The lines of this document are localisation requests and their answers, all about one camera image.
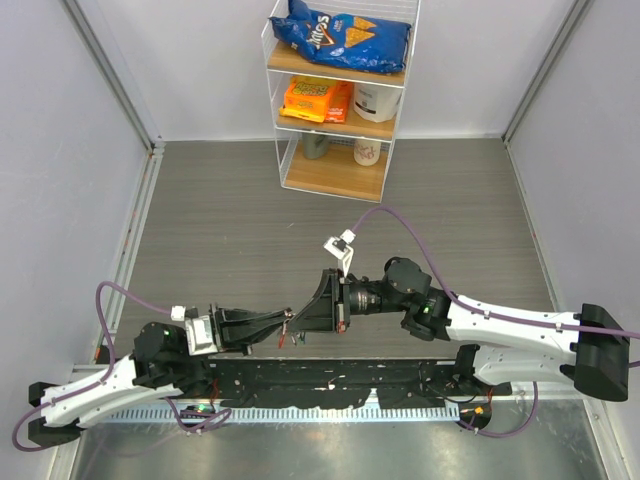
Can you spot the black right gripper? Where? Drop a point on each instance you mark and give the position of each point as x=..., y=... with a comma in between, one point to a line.
x=330, y=308

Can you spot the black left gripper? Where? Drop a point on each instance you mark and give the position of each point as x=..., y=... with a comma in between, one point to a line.
x=236, y=330

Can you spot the large metal keyring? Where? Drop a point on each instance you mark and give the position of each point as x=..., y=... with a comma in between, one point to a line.
x=285, y=334

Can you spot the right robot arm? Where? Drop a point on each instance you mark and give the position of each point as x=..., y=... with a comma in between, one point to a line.
x=587, y=349

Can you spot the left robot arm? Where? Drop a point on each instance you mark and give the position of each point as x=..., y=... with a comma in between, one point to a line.
x=169, y=360

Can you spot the white paper cup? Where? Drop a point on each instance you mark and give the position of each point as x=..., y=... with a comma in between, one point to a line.
x=367, y=152

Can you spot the orange snack box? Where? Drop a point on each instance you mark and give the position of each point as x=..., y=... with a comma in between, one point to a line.
x=318, y=100

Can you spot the white pouch bag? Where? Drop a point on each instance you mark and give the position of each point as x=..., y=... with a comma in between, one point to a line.
x=375, y=103

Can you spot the blue Doritos chip bag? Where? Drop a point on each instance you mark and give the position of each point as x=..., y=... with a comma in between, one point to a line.
x=343, y=40

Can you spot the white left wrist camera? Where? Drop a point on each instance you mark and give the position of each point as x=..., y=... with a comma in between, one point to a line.
x=199, y=331

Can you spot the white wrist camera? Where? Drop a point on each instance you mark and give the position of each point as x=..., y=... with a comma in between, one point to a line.
x=199, y=331
x=340, y=248

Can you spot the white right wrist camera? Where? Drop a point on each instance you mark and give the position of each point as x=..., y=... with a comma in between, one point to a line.
x=340, y=248

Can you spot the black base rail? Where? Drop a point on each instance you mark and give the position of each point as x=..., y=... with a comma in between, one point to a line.
x=343, y=384

